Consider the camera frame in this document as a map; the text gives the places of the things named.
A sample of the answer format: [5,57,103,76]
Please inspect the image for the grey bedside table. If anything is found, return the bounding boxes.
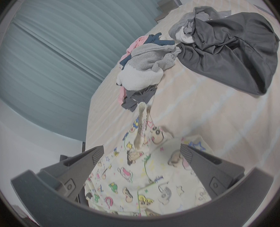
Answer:
[154,0,183,23]

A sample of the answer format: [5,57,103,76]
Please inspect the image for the blue-green curtain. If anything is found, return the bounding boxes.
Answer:
[0,21,106,142]
[11,0,160,82]

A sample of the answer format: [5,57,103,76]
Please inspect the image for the white printed pyjama top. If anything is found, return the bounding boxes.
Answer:
[83,102,212,217]

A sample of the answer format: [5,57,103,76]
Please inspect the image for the grey garment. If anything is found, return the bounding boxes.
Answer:
[168,6,233,44]

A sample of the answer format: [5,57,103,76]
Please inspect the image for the bed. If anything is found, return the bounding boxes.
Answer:
[82,0,280,210]

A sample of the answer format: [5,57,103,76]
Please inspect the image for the black garment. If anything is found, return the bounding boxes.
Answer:
[177,12,280,96]

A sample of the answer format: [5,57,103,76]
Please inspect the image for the pile of clothes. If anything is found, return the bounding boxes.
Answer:
[116,32,182,113]

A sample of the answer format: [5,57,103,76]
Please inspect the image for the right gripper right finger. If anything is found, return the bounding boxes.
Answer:
[180,143,245,198]

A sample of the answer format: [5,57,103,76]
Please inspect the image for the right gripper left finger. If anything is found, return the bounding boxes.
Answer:
[37,145,104,198]

